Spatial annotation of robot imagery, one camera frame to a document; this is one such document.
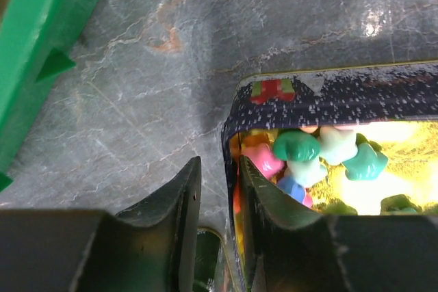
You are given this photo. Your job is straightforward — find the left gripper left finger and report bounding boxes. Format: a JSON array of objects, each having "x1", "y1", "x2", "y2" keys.
[{"x1": 116, "y1": 157, "x2": 202, "y2": 291}]

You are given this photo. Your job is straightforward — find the tin of pastel star candies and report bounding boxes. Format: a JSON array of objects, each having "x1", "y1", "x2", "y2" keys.
[{"x1": 222, "y1": 62, "x2": 437, "y2": 291}]

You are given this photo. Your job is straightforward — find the green plastic tray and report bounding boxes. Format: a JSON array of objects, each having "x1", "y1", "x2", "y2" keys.
[{"x1": 1, "y1": 0, "x2": 98, "y2": 189}]

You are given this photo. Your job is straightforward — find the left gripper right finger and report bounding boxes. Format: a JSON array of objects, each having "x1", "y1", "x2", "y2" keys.
[{"x1": 240, "y1": 157, "x2": 324, "y2": 291}]

